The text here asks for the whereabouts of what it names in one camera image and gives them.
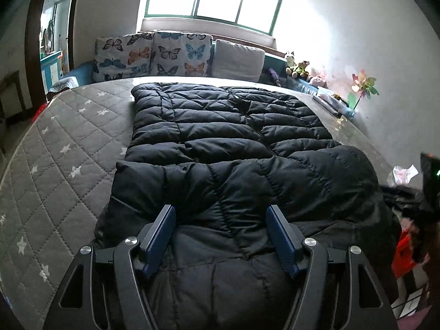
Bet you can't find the brown plush toy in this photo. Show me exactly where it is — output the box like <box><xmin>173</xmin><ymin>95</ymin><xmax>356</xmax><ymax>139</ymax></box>
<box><xmin>292</xmin><ymin>60</ymin><xmax>310</xmax><ymax>79</ymax></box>

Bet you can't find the grey star quilted table cover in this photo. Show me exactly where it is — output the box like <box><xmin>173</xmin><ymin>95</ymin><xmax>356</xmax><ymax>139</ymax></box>
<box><xmin>0</xmin><ymin>77</ymin><xmax>425</xmax><ymax>305</ymax></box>

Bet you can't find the white crumpled plastic bag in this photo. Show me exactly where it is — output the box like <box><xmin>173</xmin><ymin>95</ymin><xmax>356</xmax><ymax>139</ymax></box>
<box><xmin>387</xmin><ymin>165</ymin><xmax>420</xmax><ymax>186</ymax></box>

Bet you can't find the wooden side table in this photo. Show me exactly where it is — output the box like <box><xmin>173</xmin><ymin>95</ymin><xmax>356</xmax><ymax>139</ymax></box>
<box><xmin>0</xmin><ymin>70</ymin><xmax>26</xmax><ymax>128</ymax></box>

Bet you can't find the colourful pinwheel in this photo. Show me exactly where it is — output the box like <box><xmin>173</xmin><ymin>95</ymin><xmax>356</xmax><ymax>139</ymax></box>
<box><xmin>346</xmin><ymin>70</ymin><xmax>379</xmax><ymax>111</ymax></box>

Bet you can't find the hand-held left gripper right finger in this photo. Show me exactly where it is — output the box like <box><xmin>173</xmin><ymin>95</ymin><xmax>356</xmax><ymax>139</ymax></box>
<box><xmin>266</xmin><ymin>204</ymin><xmax>399</xmax><ymax>330</ymax></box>

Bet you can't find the red plastic bag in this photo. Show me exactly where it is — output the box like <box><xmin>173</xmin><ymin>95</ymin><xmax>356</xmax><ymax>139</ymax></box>
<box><xmin>392</xmin><ymin>230</ymin><xmax>425</xmax><ymax>280</ymax></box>

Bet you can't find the blue cabinet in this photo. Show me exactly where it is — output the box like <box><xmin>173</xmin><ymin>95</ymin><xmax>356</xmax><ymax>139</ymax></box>
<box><xmin>40</xmin><ymin>50</ymin><xmax>64</xmax><ymax>90</ymax></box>

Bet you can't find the black and white plush toy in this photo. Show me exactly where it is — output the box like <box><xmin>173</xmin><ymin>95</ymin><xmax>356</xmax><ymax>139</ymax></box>
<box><xmin>284</xmin><ymin>51</ymin><xmax>298</xmax><ymax>76</ymax></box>

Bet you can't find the dark cloth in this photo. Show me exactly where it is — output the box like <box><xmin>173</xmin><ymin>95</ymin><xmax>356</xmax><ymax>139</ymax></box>
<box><xmin>381</xmin><ymin>185</ymin><xmax>424</xmax><ymax>214</ymax></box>

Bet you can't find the red plastic stool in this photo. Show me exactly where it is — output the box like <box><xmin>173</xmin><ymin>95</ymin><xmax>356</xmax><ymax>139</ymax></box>
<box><xmin>32</xmin><ymin>101</ymin><xmax>49</xmax><ymax>122</ymax></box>

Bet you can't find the brown door frame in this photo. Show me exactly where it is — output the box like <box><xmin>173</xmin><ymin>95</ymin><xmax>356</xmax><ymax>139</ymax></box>
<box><xmin>26</xmin><ymin>0</ymin><xmax>85</xmax><ymax>90</ymax></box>

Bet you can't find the black down jacket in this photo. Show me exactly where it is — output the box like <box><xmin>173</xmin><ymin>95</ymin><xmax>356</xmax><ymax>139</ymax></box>
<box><xmin>93</xmin><ymin>82</ymin><xmax>403</xmax><ymax>330</ymax></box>

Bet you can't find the butterfly print pillow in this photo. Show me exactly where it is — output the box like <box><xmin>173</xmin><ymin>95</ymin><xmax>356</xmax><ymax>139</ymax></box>
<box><xmin>150</xmin><ymin>32</ymin><xmax>213</xmax><ymax>77</ymax></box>
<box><xmin>93</xmin><ymin>32</ymin><xmax>155</xmax><ymax>82</ymax></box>

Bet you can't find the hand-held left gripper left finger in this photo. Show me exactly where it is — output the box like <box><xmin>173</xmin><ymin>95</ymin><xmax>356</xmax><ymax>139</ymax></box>
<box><xmin>43</xmin><ymin>204</ymin><xmax>177</xmax><ymax>330</ymax></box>

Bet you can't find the white pillow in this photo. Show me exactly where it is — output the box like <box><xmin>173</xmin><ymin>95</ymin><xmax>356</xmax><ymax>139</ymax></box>
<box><xmin>212</xmin><ymin>39</ymin><xmax>266</xmax><ymax>82</ymax></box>

